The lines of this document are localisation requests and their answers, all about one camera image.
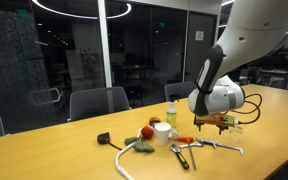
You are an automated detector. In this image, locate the black yellow handled wrench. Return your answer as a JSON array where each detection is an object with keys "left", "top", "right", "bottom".
[{"left": 169, "top": 143, "right": 190, "bottom": 170}]

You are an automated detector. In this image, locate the white rope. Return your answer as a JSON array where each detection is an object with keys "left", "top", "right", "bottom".
[{"left": 113, "top": 128, "right": 143, "bottom": 180}]

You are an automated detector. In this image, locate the grey chair right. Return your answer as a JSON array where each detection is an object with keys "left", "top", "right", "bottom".
[{"left": 164, "top": 82, "right": 195, "bottom": 101}]

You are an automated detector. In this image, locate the red apple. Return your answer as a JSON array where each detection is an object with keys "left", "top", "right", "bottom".
[{"left": 141, "top": 126, "right": 154, "bottom": 140}]

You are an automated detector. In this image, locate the silver metal rod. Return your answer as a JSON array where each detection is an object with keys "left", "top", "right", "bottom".
[{"left": 188, "top": 143, "right": 197, "bottom": 171}]

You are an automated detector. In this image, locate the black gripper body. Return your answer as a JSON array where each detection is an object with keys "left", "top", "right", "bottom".
[{"left": 194, "top": 113, "right": 238, "bottom": 133}]

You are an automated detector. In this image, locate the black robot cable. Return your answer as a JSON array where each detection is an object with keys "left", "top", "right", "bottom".
[{"left": 230, "top": 93, "right": 263, "bottom": 125}]

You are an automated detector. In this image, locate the white paper cup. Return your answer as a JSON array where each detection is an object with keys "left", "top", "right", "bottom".
[{"left": 155, "top": 122, "right": 171, "bottom": 146}]

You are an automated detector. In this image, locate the black tape measure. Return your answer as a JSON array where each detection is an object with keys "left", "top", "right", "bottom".
[{"left": 97, "top": 132, "right": 119, "bottom": 149}]

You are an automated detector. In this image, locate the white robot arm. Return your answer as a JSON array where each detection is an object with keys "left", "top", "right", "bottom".
[{"left": 188, "top": 0, "right": 288, "bottom": 127}]

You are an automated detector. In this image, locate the green cloth leaf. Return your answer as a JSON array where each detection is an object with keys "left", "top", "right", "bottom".
[{"left": 124, "top": 137, "right": 155, "bottom": 153}]

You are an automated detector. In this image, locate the orange black round object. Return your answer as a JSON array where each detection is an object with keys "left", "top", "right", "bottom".
[{"left": 149, "top": 117, "right": 161, "bottom": 127}]

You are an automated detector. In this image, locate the yellow spray bottle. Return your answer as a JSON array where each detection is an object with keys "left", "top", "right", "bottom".
[{"left": 166, "top": 94, "right": 178, "bottom": 128}]

